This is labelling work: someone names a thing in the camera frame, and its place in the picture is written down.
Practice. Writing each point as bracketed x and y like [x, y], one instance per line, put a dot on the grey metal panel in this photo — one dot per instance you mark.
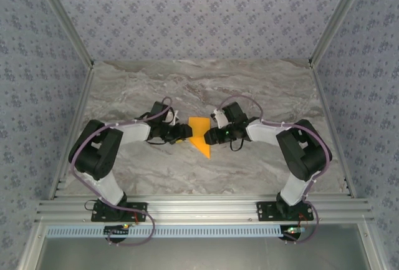
[199, 254]

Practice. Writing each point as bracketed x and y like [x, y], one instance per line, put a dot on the aluminium frame post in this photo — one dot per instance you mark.
[337, 17]
[66, 17]

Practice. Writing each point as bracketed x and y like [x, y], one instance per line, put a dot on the aluminium cross beam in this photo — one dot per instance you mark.
[202, 209]

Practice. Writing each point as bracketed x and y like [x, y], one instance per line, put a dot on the black base plate right arm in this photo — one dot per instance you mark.
[265, 212]

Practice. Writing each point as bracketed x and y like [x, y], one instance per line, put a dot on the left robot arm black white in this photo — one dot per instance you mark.
[96, 151]

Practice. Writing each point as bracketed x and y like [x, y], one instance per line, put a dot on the aluminium side rail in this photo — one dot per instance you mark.
[327, 111]
[72, 133]

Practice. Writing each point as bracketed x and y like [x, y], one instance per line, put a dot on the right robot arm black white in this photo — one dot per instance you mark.
[302, 151]

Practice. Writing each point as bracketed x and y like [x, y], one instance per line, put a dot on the black base plate left arm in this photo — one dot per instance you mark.
[138, 209]

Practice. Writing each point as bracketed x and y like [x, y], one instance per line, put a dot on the small black controller board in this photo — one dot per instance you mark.
[115, 230]
[291, 230]

